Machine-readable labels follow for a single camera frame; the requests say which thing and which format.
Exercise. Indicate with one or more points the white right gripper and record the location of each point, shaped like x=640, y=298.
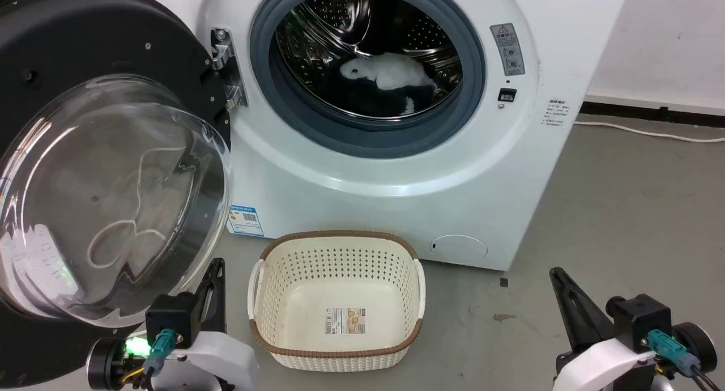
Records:
x=600, y=368

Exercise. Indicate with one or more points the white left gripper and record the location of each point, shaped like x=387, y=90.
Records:
x=221, y=360

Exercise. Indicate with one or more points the washer door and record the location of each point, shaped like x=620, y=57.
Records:
x=85, y=153

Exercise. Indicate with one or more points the white front-load washing machine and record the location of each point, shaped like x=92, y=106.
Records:
x=362, y=175

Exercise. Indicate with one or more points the metal door hinge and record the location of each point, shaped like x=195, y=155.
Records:
x=225, y=68

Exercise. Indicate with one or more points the black door latch socket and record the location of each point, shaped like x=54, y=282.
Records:
x=507, y=94

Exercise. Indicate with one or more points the cream perforated laundry basket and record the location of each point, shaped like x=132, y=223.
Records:
x=294, y=277

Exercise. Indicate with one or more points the blue energy label sticker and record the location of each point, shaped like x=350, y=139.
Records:
x=246, y=220

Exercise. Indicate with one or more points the paper barcode label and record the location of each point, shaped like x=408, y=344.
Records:
x=345, y=321

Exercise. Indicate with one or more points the round white filter cover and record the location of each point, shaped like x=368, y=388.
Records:
x=458, y=247

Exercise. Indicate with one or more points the small text side sticker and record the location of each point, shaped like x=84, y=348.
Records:
x=555, y=113

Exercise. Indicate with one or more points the black baseboard strip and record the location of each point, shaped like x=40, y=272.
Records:
x=651, y=111

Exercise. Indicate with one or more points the dark garment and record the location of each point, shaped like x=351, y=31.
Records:
x=351, y=99

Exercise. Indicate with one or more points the grey warning sticker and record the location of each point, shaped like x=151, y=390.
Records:
x=508, y=49

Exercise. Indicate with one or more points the white garment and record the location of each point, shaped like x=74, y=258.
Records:
x=393, y=72

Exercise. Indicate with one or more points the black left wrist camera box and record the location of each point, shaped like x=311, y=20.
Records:
x=173, y=317

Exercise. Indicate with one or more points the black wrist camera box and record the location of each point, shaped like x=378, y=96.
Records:
x=640, y=320
x=173, y=317

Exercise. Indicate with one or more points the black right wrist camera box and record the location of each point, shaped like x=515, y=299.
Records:
x=640, y=320

